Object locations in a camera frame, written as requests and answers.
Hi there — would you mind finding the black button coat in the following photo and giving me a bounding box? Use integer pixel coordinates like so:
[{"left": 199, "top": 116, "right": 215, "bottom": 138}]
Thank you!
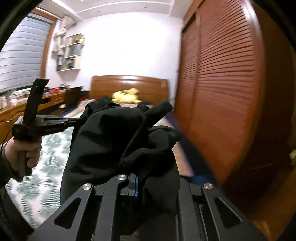
[{"left": 60, "top": 97, "right": 180, "bottom": 235}]

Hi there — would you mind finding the person left hand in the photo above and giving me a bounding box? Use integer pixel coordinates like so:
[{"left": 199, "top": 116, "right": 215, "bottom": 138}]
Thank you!
[{"left": 4, "top": 138, "right": 42, "bottom": 171}]

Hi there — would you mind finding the floral blanket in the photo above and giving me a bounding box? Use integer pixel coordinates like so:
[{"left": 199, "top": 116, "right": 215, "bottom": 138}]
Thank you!
[{"left": 60, "top": 99, "right": 95, "bottom": 118}]

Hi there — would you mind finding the wooden desk cabinet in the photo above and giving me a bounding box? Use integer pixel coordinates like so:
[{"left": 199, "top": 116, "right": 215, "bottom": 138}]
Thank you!
[{"left": 0, "top": 91, "right": 65, "bottom": 143}]

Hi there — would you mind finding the dark desk chair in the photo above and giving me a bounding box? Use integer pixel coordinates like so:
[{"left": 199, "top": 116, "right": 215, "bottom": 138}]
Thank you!
[{"left": 60, "top": 86, "right": 82, "bottom": 110}]

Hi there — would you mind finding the navy folded garment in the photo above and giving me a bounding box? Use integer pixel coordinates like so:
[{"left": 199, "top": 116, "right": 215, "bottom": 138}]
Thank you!
[{"left": 181, "top": 175, "right": 216, "bottom": 186}]

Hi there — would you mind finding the red basket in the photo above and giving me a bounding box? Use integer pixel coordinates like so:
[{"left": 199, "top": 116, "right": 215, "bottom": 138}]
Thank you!
[{"left": 51, "top": 87, "right": 61, "bottom": 93}]

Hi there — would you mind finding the yellow plush toy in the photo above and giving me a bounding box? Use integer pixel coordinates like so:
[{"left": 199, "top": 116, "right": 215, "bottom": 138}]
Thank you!
[{"left": 112, "top": 88, "right": 141, "bottom": 104}]

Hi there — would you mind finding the grey window blind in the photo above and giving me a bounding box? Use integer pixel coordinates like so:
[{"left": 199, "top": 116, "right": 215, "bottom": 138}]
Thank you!
[{"left": 0, "top": 13, "right": 54, "bottom": 92}]

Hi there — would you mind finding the palm leaf bedspread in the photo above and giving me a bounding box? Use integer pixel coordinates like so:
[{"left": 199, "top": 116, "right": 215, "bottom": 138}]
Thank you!
[{"left": 5, "top": 128, "right": 73, "bottom": 230}]

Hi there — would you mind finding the wooden headboard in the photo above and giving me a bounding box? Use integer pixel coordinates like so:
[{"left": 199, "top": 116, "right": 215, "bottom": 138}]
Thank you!
[{"left": 89, "top": 75, "right": 169, "bottom": 105}]

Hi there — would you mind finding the wooden louvered wardrobe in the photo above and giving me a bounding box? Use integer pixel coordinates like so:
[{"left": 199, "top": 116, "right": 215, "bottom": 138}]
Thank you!
[{"left": 174, "top": 1, "right": 295, "bottom": 209}]

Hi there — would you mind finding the white wall shelf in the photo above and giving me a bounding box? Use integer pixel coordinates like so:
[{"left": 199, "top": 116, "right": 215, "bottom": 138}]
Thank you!
[{"left": 57, "top": 34, "right": 85, "bottom": 72}]

